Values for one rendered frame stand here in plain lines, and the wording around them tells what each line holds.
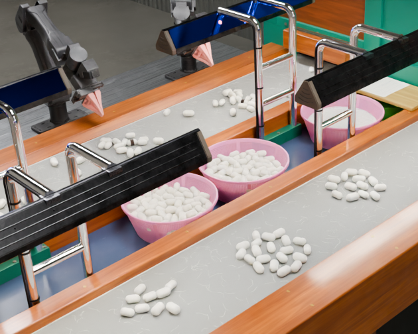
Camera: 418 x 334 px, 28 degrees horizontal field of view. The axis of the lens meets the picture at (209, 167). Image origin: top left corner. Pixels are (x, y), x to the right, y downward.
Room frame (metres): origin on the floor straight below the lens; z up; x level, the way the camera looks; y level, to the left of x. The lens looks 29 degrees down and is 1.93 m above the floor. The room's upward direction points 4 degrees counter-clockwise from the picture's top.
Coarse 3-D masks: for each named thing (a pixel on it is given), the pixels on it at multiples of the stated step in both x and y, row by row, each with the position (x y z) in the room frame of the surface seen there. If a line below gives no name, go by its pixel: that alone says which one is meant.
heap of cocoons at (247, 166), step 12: (228, 156) 2.22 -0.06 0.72; (240, 156) 2.19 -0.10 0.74; (252, 156) 2.19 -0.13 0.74; (264, 156) 2.21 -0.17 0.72; (216, 168) 2.13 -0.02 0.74; (228, 168) 2.12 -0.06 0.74; (240, 168) 2.11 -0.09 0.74; (252, 168) 2.12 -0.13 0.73; (264, 168) 2.11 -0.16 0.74; (276, 168) 2.10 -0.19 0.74; (228, 180) 2.05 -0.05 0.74; (240, 180) 2.05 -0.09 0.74; (252, 180) 2.04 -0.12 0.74; (240, 192) 2.01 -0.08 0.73
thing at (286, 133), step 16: (256, 0) 2.53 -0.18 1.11; (272, 0) 2.49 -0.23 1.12; (240, 16) 2.37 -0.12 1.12; (256, 32) 2.32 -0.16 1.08; (256, 48) 2.32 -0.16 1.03; (256, 64) 2.32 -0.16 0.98; (272, 64) 2.36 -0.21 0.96; (256, 80) 2.33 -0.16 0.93; (256, 96) 2.32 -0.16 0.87; (272, 96) 2.37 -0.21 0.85; (256, 112) 2.32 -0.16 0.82; (256, 128) 2.32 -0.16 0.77; (288, 128) 2.41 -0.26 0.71
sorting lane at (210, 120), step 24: (264, 72) 2.82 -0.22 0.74; (288, 72) 2.81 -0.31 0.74; (216, 96) 2.64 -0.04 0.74; (264, 96) 2.61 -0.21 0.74; (144, 120) 2.49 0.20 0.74; (168, 120) 2.47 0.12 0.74; (192, 120) 2.46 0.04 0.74; (216, 120) 2.45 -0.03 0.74; (240, 120) 2.44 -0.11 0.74; (96, 144) 2.33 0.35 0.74; (48, 168) 2.19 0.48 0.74; (96, 168) 2.17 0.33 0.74; (0, 192) 2.07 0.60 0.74
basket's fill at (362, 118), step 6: (324, 108) 2.50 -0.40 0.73; (330, 108) 2.51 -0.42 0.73; (336, 108) 2.51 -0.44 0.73; (342, 108) 2.50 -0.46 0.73; (312, 114) 2.47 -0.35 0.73; (324, 114) 2.46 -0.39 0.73; (330, 114) 2.45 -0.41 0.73; (336, 114) 2.46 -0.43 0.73; (360, 114) 2.43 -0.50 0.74; (366, 114) 2.44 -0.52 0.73; (312, 120) 2.43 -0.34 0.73; (324, 120) 2.41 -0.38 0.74; (342, 120) 2.40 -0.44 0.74; (360, 120) 2.39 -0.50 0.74; (366, 120) 2.39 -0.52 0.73; (372, 120) 2.40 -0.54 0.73; (330, 126) 2.36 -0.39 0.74; (336, 126) 2.36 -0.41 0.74; (342, 126) 2.37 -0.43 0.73; (360, 126) 2.36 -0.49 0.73; (336, 132) 2.33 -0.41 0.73
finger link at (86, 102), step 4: (92, 92) 2.41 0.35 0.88; (88, 96) 2.40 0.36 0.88; (92, 96) 2.40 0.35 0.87; (84, 100) 2.42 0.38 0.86; (88, 100) 2.41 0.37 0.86; (92, 100) 2.40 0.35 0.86; (96, 100) 2.40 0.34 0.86; (84, 104) 2.42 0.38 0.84; (88, 104) 2.42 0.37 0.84; (96, 104) 2.40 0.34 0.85; (88, 108) 2.42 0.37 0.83; (92, 108) 2.42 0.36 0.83; (100, 108) 2.39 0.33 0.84; (96, 112) 2.40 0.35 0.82; (100, 112) 2.39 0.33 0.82; (100, 116) 2.39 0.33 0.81
